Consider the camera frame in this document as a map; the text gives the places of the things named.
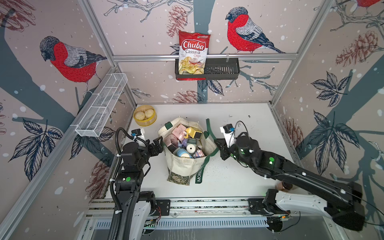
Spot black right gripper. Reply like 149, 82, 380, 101
211, 137, 253, 170

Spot canvas tote bag green handles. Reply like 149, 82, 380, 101
158, 117, 219, 186

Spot yellow sharpener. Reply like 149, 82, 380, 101
185, 127, 203, 140

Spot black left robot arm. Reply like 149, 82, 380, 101
108, 128, 164, 240

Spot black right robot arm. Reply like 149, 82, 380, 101
214, 133, 365, 232

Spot pink square sharpener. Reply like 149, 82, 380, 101
172, 124, 187, 142

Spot purple sharpener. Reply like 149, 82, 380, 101
178, 139, 190, 149

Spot yellow wooden bamboo steamer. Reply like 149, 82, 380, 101
133, 105, 157, 127

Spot left steamed bun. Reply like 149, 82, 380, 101
135, 111, 146, 121

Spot brown spice jar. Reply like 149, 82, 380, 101
275, 181, 293, 192

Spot red cassava chips bag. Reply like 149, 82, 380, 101
176, 31, 210, 81

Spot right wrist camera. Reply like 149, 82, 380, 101
220, 124, 236, 148

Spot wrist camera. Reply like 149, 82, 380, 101
220, 124, 236, 148
131, 128, 146, 141

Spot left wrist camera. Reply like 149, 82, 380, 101
131, 128, 146, 141

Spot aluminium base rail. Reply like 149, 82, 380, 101
86, 196, 331, 230

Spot white wire mesh basket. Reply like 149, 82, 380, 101
76, 73, 128, 138

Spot black wall basket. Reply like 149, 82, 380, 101
175, 58, 240, 81

